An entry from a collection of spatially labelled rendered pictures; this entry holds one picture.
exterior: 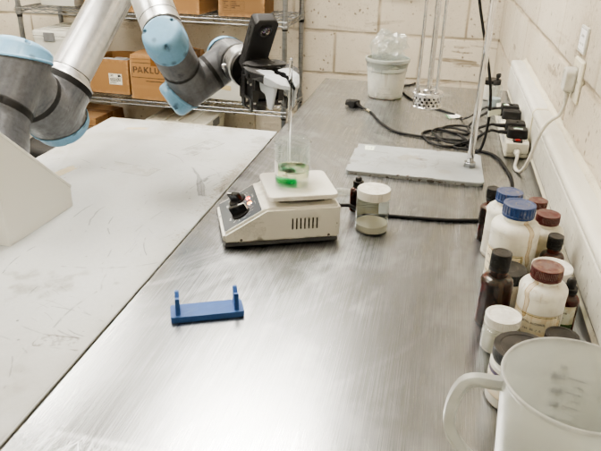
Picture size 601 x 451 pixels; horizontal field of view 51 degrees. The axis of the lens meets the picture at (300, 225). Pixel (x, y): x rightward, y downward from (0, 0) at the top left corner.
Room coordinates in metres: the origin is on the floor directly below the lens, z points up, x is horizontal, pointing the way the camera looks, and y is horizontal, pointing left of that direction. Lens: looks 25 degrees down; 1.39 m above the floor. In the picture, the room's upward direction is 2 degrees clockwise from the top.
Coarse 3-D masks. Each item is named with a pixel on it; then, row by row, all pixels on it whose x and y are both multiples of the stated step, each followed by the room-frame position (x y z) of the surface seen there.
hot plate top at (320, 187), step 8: (264, 176) 1.06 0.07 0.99; (272, 176) 1.06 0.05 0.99; (312, 176) 1.06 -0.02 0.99; (320, 176) 1.06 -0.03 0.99; (264, 184) 1.02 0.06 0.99; (272, 184) 1.02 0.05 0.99; (312, 184) 1.02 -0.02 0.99; (320, 184) 1.02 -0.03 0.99; (328, 184) 1.03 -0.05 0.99; (272, 192) 0.98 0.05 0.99; (280, 192) 0.98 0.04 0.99; (288, 192) 0.98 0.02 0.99; (296, 192) 0.99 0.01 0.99; (304, 192) 0.99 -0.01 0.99; (312, 192) 0.99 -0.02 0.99; (320, 192) 0.99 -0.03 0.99; (328, 192) 0.99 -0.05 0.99; (336, 192) 0.99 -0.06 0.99; (272, 200) 0.96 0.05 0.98; (280, 200) 0.96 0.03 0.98; (288, 200) 0.97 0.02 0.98
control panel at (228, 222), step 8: (240, 192) 1.06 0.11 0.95; (248, 192) 1.05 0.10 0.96; (248, 200) 1.02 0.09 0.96; (256, 200) 1.00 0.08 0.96; (224, 208) 1.03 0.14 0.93; (256, 208) 0.97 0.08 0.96; (224, 216) 1.00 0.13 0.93; (232, 216) 0.99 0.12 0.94; (248, 216) 0.96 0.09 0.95; (224, 224) 0.97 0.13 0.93; (232, 224) 0.96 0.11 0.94
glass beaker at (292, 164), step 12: (276, 144) 1.00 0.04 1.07; (300, 144) 1.05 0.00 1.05; (276, 156) 1.00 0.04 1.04; (288, 156) 0.99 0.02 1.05; (300, 156) 0.99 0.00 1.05; (276, 168) 1.00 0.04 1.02; (288, 168) 0.99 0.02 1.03; (300, 168) 0.99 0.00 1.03; (276, 180) 1.00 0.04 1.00; (288, 180) 0.99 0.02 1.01; (300, 180) 0.99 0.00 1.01
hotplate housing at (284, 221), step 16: (256, 192) 1.03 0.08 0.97; (272, 208) 0.96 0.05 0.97; (288, 208) 0.97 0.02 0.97; (304, 208) 0.97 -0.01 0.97; (320, 208) 0.97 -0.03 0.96; (336, 208) 0.98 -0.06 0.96; (240, 224) 0.95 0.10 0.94; (256, 224) 0.95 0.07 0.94; (272, 224) 0.96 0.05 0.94; (288, 224) 0.96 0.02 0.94; (304, 224) 0.97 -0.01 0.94; (320, 224) 0.97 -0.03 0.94; (336, 224) 0.98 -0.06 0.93; (224, 240) 0.94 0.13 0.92; (240, 240) 0.94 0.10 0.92; (256, 240) 0.95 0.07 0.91; (272, 240) 0.96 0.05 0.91; (288, 240) 0.97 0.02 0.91; (304, 240) 0.97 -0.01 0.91; (320, 240) 0.98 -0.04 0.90
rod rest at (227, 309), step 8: (176, 296) 0.74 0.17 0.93; (176, 304) 0.72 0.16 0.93; (184, 304) 0.75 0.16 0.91; (192, 304) 0.75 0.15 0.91; (200, 304) 0.75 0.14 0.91; (208, 304) 0.75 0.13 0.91; (216, 304) 0.75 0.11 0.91; (224, 304) 0.75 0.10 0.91; (232, 304) 0.75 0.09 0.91; (240, 304) 0.76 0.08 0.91; (176, 312) 0.72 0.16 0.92; (184, 312) 0.73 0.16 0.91; (192, 312) 0.73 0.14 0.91; (200, 312) 0.73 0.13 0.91; (208, 312) 0.73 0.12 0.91; (216, 312) 0.73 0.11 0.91; (224, 312) 0.73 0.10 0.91; (232, 312) 0.74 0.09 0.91; (240, 312) 0.74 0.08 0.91; (176, 320) 0.72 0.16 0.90; (184, 320) 0.72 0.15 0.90; (192, 320) 0.72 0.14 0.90; (200, 320) 0.73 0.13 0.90
